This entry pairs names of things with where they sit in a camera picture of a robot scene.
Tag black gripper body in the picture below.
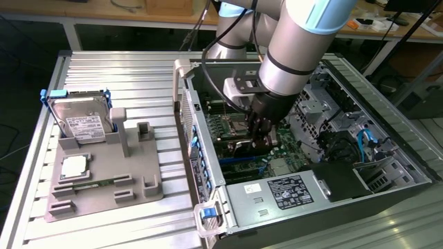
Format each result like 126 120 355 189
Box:
249 91 298 125

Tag blue expansion slot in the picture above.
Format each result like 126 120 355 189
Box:
218 155 264 165

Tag CPU socket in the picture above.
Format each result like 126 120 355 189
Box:
226 117 250 135

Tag green motherboard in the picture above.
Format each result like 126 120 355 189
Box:
204 99 312 183

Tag metal disk bay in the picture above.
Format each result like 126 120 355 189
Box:
292 82 344 126

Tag grey power supply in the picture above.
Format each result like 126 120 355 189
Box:
224 172 333 227

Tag black open PC case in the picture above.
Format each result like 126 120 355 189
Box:
172 58 439 249

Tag wooden desk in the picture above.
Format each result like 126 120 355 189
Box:
0 0 443 42

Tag black box on floor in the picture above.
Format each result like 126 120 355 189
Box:
396 82 443 120

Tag white and black desk items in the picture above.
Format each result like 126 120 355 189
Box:
344 16 409 33

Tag grey parts rack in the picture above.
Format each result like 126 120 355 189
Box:
44 107 164 223

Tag silver hard disk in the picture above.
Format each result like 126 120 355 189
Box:
46 97 116 145

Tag green RAM stick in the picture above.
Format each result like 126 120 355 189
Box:
69 179 116 189

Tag black stand pole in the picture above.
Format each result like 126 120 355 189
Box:
400 0 433 45

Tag silver CPU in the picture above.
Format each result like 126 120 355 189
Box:
61 156 88 180

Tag blue disk carrier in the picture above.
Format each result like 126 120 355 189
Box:
40 89 112 113

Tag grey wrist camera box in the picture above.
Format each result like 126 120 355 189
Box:
222 77 272 111

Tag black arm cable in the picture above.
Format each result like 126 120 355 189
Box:
201 0 260 113

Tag black plastic air duct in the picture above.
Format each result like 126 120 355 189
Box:
298 161 377 203

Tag blue wire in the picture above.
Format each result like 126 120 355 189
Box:
357 128 377 162

